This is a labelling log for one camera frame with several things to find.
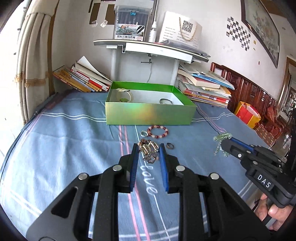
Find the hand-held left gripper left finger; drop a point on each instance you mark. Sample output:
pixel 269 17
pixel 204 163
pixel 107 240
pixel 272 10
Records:
pixel 134 166

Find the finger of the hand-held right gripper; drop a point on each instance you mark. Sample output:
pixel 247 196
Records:
pixel 242 143
pixel 233 149

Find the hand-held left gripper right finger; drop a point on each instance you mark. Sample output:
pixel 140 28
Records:
pixel 163 166

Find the green cardboard box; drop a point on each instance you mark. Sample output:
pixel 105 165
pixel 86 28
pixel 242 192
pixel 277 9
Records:
pixel 148 113

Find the silver bangle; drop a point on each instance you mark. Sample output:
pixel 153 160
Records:
pixel 160 101

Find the green jade pendant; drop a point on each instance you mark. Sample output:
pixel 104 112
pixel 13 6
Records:
pixel 124 100

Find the person's right hand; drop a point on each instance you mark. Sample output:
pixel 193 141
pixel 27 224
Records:
pixel 275 215

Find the patterned seat cushion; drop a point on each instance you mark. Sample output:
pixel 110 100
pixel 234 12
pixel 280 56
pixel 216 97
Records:
pixel 268 134

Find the yellow red shopping bag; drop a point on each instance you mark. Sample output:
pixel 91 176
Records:
pixel 247 115

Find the dark wooden bench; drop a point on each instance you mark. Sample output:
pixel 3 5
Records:
pixel 245 88

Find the tall stack of books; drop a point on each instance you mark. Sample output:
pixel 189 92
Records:
pixel 205 90

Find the wooden framed mirror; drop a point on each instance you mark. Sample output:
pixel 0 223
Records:
pixel 285 92

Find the blue striped cloth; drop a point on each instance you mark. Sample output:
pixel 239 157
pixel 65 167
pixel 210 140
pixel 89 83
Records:
pixel 69 143

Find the leaning pile of thin books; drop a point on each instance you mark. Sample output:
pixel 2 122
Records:
pixel 85 78

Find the grey flat pouch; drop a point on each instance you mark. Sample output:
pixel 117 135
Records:
pixel 189 48

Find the white desk shelf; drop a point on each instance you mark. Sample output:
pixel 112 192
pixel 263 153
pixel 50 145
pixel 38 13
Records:
pixel 148 48

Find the framed floral picture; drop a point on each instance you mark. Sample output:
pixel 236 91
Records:
pixel 261 25

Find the white spray bottle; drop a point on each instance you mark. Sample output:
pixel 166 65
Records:
pixel 152 34

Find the white paper bag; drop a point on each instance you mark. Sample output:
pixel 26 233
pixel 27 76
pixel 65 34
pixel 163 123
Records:
pixel 171 27

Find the clear marker pen box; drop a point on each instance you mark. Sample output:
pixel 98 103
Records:
pixel 131 25

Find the beige curtain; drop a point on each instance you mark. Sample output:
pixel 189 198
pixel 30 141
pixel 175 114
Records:
pixel 34 64

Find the wall photo collage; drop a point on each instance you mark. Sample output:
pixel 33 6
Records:
pixel 239 32

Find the dark wall sticker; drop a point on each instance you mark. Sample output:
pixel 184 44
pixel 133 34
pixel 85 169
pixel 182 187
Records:
pixel 96 11

